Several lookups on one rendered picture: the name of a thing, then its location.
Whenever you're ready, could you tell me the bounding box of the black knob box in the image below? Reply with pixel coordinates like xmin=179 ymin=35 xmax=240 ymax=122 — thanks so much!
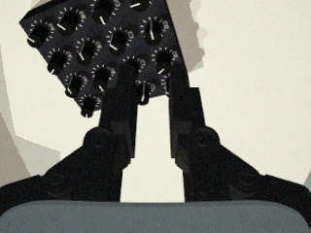
xmin=19 ymin=0 xmax=185 ymax=118

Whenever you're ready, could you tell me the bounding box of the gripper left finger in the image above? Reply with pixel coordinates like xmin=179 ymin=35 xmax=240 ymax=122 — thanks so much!
xmin=0 ymin=63 xmax=138 ymax=216

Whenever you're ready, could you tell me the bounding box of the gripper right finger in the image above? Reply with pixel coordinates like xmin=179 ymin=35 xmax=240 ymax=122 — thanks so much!
xmin=168 ymin=63 xmax=311 ymax=230

